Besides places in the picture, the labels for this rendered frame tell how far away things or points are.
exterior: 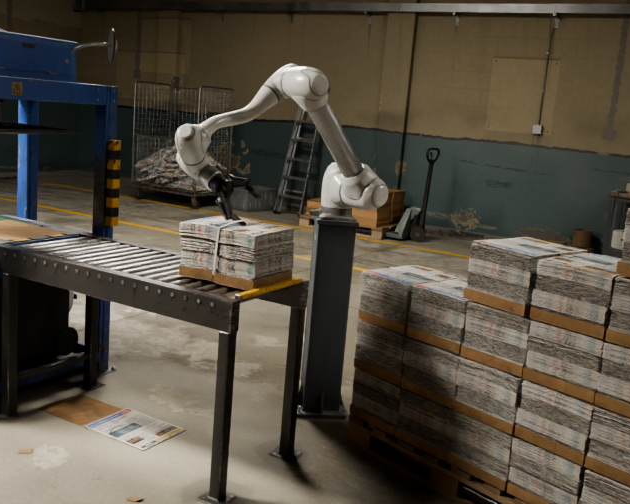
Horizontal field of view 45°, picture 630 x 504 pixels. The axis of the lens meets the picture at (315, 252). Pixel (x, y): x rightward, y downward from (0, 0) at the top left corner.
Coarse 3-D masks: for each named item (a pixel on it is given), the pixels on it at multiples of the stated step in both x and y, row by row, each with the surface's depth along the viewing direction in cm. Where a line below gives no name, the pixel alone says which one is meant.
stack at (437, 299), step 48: (384, 288) 332; (432, 288) 317; (384, 336) 335; (480, 336) 296; (528, 336) 281; (576, 336) 266; (384, 384) 337; (432, 384) 316; (480, 384) 296; (528, 384) 281; (576, 384) 266; (384, 432) 338; (432, 432) 317; (480, 432) 298; (576, 432) 267; (432, 480) 318; (480, 480) 319; (528, 480) 284; (576, 480) 268
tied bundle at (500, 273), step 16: (480, 256) 294; (496, 256) 288; (512, 256) 283; (528, 256) 278; (544, 256) 281; (560, 256) 288; (480, 272) 295; (496, 272) 289; (512, 272) 283; (528, 272) 278; (480, 288) 295; (496, 288) 289; (512, 288) 283; (528, 288) 278; (528, 304) 281
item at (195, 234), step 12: (216, 216) 329; (180, 228) 309; (192, 228) 306; (204, 228) 304; (192, 240) 307; (204, 240) 304; (192, 252) 309; (204, 252) 305; (180, 264) 312; (192, 264) 309; (204, 264) 306
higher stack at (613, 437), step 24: (624, 240) 250; (624, 288) 251; (624, 312) 251; (624, 360) 253; (600, 384) 259; (624, 384) 253; (600, 408) 261; (600, 432) 260; (624, 432) 254; (600, 456) 261; (624, 456) 255; (600, 480) 261
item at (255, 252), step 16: (272, 224) 319; (224, 240) 299; (240, 240) 295; (256, 240) 292; (272, 240) 302; (288, 240) 314; (224, 256) 300; (240, 256) 296; (256, 256) 293; (272, 256) 303; (288, 256) 313; (224, 272) 301; (240, 272) 297; (256, 272) 295; (272, 272) 304
